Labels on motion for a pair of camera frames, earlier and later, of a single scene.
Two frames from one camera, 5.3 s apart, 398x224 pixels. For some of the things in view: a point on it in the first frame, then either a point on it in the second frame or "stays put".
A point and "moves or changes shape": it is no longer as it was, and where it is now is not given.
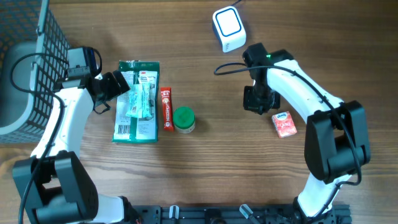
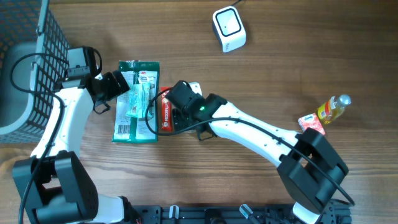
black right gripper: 249,103 -> 180,123
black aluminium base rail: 236,214 stays put
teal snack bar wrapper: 140,100 stays put
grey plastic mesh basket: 33,56 stays put
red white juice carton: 284,124 moves or changes shape
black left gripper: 114,89 stays put
